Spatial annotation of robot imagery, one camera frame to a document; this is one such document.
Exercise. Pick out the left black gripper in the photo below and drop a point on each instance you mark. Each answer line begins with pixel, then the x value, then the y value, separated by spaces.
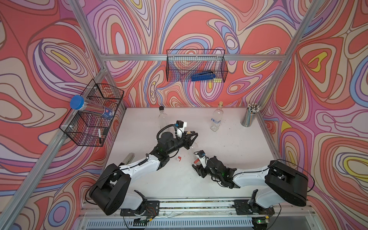
pixel 185 140

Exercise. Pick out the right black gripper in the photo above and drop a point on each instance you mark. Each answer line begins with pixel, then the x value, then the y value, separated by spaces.
pixel 200 170

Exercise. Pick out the clear bottle with black cap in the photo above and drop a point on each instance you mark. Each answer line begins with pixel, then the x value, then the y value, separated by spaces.
pixel 163 122

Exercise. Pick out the clear bottle blue label cork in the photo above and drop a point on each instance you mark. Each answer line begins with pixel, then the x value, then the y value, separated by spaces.
pixel 217 117

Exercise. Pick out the clear bottle red label cork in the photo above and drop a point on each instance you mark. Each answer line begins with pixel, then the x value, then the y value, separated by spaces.
pixel 194 150

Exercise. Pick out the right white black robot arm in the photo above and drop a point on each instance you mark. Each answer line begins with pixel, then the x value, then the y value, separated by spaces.
pixel 278 182

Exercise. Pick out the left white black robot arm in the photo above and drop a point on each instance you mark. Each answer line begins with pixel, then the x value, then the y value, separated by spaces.
pixel 110 192

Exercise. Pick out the grey black stapler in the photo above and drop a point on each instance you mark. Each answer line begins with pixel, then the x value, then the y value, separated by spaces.
pixel 128 159

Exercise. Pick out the black marker in basket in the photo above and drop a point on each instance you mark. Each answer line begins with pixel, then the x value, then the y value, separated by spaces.
pixel 100 136

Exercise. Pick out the blue tool in basket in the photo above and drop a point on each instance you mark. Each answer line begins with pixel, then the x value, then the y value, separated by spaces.
pixel 203 76

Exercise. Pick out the metal cup with pencils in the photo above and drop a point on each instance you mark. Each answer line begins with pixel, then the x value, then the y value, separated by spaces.
pixel 250 114

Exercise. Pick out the clear tube with blue cap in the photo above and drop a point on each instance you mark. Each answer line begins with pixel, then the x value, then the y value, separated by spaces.
pixel 88 106

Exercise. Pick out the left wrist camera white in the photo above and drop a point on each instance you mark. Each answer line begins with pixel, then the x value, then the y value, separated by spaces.
pixel 181 125

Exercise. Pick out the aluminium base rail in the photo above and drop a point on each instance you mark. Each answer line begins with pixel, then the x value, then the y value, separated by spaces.
pixel 200 207

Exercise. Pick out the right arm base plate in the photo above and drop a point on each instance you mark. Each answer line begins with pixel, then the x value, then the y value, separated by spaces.
pixel 245 207

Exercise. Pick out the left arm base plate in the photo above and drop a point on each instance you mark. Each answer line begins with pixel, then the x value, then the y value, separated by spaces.
pixel 148 208

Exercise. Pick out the black wire basket left wall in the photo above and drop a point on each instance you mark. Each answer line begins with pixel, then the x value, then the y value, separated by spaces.
pixel 82 128

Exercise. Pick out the black wire basket wall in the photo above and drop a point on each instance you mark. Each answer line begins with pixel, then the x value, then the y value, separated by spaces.
pixel 181 64
pixel 82 128

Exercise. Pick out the black wire basket back wall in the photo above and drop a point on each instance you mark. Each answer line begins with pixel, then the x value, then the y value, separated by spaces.
pixel 181 64

